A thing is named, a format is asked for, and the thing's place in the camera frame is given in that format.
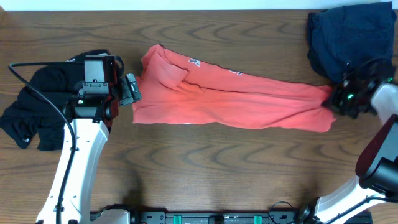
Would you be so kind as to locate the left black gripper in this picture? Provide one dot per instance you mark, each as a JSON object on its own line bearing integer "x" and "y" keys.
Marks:
{"x": 129, "y": 89}

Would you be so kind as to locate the black t-shirt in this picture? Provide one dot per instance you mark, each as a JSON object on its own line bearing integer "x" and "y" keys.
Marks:
{"x": 30, "y": 115}

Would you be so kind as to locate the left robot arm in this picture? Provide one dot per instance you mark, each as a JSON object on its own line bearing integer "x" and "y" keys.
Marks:
{"x": 89, "y": 116}

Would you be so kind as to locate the folded navy blue garment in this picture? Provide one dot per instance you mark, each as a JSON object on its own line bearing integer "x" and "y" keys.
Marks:
{"x": 343, "y": 38}

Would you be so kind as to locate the red printed t-shirt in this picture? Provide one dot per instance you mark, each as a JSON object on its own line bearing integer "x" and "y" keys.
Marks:
{"x": 177, "y": 89}

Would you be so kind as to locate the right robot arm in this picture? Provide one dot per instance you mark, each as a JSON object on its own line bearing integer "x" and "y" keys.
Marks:
{"x": 375, "y": 179}

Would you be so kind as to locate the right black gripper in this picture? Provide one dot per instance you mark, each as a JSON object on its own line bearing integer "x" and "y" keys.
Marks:
{"x": 336, "y": 101}

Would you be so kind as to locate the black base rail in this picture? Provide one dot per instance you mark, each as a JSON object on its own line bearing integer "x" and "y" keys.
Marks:
{"x": 124, "y": 214}

